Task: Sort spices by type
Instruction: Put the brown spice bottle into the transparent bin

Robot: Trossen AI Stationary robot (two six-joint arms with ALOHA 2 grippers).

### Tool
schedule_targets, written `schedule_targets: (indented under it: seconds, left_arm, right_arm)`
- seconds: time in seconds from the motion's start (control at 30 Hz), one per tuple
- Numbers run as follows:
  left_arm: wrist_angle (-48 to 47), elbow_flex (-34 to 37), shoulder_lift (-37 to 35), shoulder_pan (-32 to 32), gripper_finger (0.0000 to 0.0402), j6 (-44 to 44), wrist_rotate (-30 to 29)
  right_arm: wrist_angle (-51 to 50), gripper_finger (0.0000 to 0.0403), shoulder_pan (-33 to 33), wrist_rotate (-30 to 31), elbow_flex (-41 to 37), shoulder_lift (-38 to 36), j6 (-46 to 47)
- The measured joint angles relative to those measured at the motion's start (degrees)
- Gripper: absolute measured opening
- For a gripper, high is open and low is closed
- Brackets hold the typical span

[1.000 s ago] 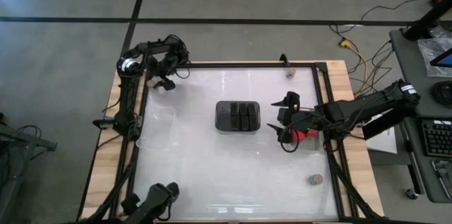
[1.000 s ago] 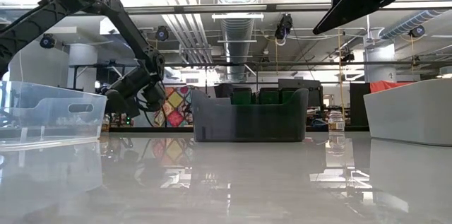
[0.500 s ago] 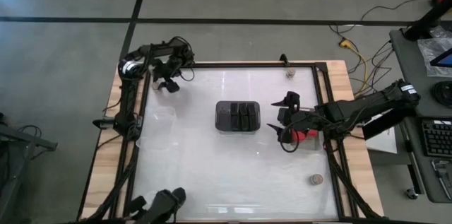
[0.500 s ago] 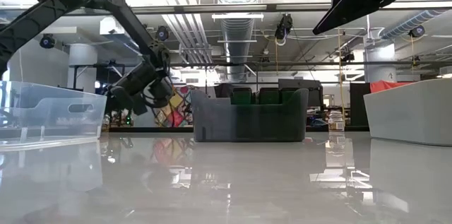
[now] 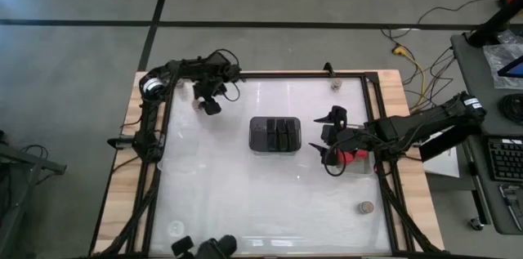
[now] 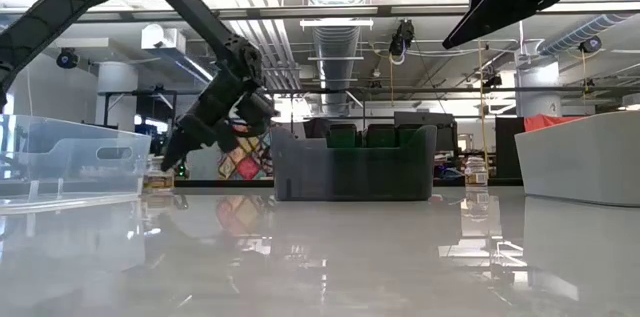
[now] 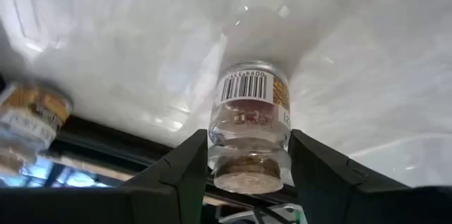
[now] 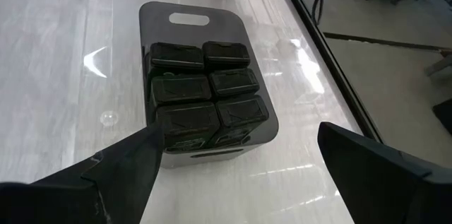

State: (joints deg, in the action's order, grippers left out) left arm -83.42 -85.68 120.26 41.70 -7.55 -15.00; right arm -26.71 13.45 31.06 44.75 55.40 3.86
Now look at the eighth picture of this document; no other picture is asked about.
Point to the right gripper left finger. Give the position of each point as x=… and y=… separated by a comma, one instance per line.
x=88, y=195

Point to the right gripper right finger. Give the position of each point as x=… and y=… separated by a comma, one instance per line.
x=388, y=195

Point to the dark grey plastic bin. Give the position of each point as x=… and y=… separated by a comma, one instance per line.
x=159, y=22

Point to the black aluminium table frame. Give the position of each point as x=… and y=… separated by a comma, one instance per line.
x=335, y=72

